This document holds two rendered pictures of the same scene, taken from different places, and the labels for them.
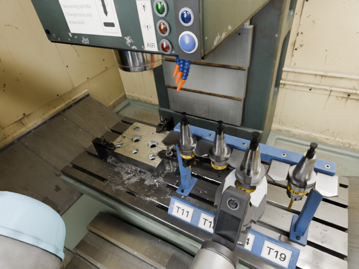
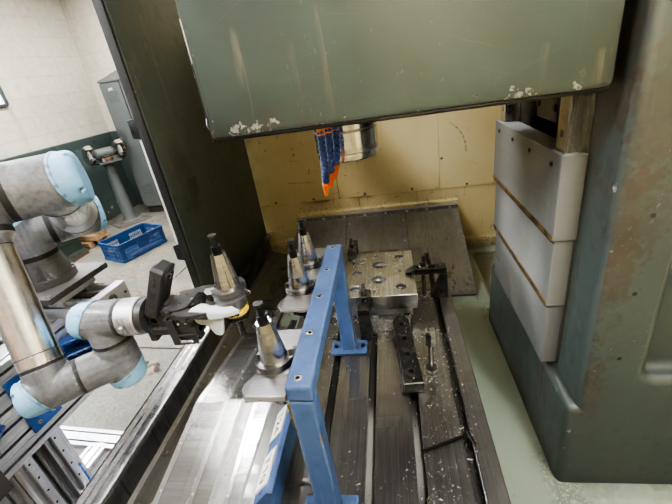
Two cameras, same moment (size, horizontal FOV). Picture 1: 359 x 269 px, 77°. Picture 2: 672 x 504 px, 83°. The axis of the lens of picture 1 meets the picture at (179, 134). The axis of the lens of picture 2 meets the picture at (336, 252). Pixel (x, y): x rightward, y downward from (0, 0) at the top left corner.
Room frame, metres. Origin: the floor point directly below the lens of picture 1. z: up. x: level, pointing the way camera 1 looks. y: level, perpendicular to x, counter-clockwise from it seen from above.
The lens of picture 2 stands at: (0.27, -0.79, 1.63)
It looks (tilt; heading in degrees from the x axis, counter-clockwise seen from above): 26 degrees down; 66
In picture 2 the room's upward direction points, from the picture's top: 9 degrees counter-clockwise
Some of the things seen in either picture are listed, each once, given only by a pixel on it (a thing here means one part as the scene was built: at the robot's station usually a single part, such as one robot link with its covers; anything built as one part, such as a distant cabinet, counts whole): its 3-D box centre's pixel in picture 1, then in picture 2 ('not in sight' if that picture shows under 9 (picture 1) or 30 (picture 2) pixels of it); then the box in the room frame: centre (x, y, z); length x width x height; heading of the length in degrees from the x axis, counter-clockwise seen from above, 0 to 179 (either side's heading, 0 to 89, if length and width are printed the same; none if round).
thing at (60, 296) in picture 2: not in sight; (50, 288); (-0.12, 0.56, 1.13); 0.36 x 0.22 x 0.06; 141
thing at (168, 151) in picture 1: (171, 159); (365, 307); (0.71, 0.05, 0.97); 0.13 x 0.03 x 0.15; 56
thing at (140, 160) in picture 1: (145, 145); (379, 278); (0.84, 0.17, 0.97); 0.29 x 0.23 x 0.05; 56
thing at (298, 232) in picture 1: (310, 205); (318, 459); (0.37, -0.37, 1.05); 0.10 x 0.05 x 0.30; 146
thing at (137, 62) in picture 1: (137, 44); (345, 132); (0.74, 0.09, 1.47); 0.16 x 0.16 x 0.12
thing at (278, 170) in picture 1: (278, 171); (282, 339); (0.38, -0.25, 1.21); 0.07 x 0.05 x 0.01; 146
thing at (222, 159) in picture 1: (219, 153); (300, 288); (0.48, -0.11, 1.21); 0.06 x 0.06 x 0.03
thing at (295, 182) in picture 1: (301, 177); (275, 361); (0.35, -0.29, 1.21); 0.06 x 0.06 x 0.03
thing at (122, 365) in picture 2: not in sight; (113, 362); (0.08, 0.01, 1.14); 0.11 x 0.08 x 0.11; 7
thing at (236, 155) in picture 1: (237, 158); (295, 303); (0.44, -0.16, 1.21); 0.07 x 0.05 x 0.01; 146
